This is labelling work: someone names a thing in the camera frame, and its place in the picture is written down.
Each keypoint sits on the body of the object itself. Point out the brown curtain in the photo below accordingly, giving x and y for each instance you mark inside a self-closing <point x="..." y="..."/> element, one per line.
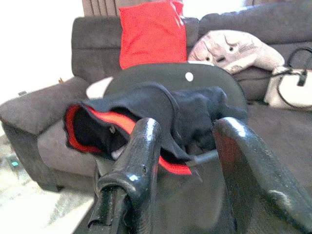
<point x="97" y="7"/>

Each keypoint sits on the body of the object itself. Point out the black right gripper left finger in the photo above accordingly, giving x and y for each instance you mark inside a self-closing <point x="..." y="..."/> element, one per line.
<point x="139" y="151"/>

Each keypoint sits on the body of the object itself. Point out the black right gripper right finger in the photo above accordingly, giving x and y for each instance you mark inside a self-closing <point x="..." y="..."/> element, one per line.
<point x="251" y="175"/>

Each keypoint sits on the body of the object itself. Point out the navy garment with red trim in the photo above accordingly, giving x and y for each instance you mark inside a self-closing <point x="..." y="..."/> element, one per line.
<point x="195" y="107"/>

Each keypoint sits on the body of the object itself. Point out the red cushion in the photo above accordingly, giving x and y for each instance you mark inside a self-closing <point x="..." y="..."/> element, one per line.
<point x="153" y="31"/>

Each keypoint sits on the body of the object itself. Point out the dark grey fabric sofa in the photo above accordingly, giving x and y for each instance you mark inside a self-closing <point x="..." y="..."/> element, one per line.
<point x="97" y="36"/>

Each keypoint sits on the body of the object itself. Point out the pale pink face cushion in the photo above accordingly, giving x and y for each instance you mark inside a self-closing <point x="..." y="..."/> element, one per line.
<point x="243" y="48"/>

